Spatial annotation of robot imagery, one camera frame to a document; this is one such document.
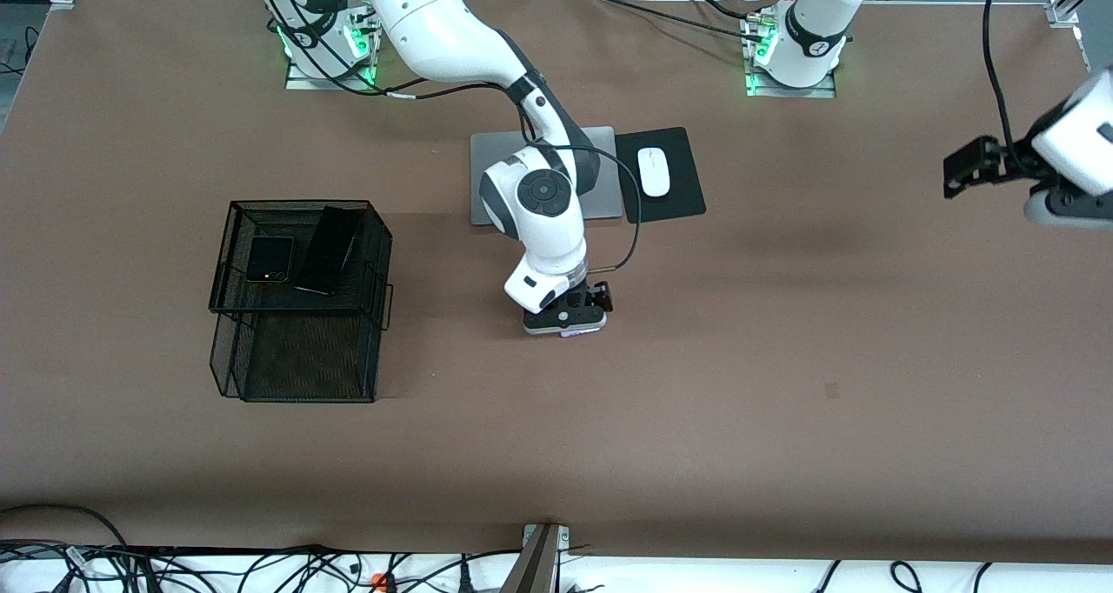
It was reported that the black slab smartphone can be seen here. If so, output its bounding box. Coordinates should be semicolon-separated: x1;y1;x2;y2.
293;206;364;297

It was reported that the black glossy flip phone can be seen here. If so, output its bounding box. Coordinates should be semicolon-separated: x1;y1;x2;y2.
245;236;296;283

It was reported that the white computer mouse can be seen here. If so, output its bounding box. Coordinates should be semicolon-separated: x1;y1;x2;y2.
637;147;671;198

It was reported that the black mouse pad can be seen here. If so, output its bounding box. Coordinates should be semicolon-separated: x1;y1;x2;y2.
614;126;707;224

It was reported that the silver closed laptop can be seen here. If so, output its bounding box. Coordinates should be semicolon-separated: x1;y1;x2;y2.
470;126;625;227

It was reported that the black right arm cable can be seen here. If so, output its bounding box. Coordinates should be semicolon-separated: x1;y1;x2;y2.
261;0;642;272

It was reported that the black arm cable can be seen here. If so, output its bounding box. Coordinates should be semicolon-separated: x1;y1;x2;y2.
981;0;1023;155
261;0;642;272

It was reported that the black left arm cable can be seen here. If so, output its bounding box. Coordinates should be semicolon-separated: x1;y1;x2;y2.
981;0;1023;155

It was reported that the aluminium frame post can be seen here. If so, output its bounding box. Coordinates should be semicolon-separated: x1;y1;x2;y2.
500;523;570;593

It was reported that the long black table cable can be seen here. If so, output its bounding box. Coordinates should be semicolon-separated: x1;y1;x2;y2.
596;0;749;37

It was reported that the black wire mesh organizer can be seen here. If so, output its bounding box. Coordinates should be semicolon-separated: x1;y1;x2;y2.
209;199;394;403

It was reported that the black flat cable duct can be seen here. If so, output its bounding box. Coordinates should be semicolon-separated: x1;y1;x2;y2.
0;543;323;561

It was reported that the thick black arched cable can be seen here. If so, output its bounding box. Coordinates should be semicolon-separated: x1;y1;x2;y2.
0;504;131;593

